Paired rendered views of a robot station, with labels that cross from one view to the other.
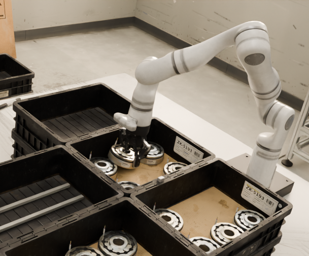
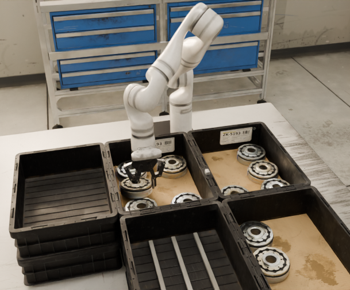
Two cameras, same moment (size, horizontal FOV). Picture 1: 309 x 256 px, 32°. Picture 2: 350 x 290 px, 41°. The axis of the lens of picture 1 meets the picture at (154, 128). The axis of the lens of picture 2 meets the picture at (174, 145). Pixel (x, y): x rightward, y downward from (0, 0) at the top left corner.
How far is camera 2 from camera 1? 117 cm
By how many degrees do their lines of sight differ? 46
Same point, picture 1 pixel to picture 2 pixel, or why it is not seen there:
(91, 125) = (56, 194)
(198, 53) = (177, 55)
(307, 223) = not seen: hidden behind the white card
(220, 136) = (94, 130)
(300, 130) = (54, 96)
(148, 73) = (154, 98)
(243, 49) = (214, 29)
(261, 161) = (187, 115)
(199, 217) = (227, 177)
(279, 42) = not seen: outside the picture
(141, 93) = (146, 121)
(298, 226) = not seen: hidden behind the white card
